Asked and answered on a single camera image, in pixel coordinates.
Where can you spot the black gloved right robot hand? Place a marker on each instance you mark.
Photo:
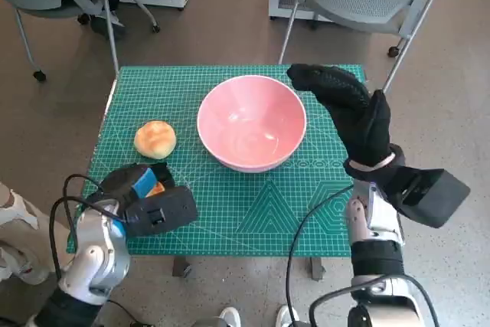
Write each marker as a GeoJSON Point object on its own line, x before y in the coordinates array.
{"type": "Point", "coordinates": [360, 124]}

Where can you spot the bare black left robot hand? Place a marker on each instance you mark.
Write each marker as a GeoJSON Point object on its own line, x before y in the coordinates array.
{"type": "Point", "coordinates": [143, 179]}

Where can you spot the orange sliced toy bread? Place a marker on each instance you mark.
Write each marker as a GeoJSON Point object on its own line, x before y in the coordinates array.
{"type": "Point", "coordinates": [157, 188]}

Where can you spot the round toy bread bun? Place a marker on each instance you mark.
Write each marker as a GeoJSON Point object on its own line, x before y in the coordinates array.
{"type": "Point", "coordinates": [155, 139]}

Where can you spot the pink bowl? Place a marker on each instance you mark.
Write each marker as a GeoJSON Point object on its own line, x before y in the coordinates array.
{"type": "Point", "coordinates": [249, 120]}

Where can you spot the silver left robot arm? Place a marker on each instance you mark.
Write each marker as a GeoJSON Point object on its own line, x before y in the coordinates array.
{"type": "Point", "coordinates": [95, 250]}

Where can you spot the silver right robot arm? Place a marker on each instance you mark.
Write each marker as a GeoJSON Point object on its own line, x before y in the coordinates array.
{"type": "Point", "coordinates": [375, 227]}

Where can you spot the green cutting mat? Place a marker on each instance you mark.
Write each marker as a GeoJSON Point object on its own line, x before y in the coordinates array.
{"type": "Point", "coordinates": [237, 208]}

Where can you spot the white shoe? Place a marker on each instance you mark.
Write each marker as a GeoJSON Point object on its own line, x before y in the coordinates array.
{"type": "Point", "coordinates": [286, 316]}
{"type": "Point", "coordinates": [230, 317]}

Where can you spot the black table bracket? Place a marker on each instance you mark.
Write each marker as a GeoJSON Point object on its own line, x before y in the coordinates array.
{"type": "Point", "coordinates": [181, 265]}
{"type": "Point", "coordinates": [317, 267]}

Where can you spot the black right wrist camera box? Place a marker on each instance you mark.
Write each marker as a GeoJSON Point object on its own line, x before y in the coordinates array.
{"type": "Point", "coordinates": [432, 197]}

